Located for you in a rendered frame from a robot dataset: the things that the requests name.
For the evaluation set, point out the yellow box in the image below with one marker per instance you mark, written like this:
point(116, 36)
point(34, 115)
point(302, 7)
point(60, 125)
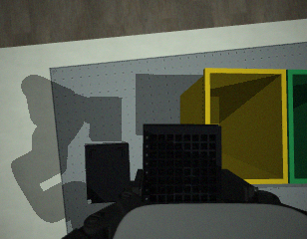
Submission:
point(251, 108)

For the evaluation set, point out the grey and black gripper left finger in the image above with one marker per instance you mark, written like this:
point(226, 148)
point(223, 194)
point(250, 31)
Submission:
point(103, 224)

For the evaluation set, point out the green box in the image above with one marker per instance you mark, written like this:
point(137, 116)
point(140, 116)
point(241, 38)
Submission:
point(296, 97)

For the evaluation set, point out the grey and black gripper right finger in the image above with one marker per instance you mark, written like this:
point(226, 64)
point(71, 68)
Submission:
point(236, 190)

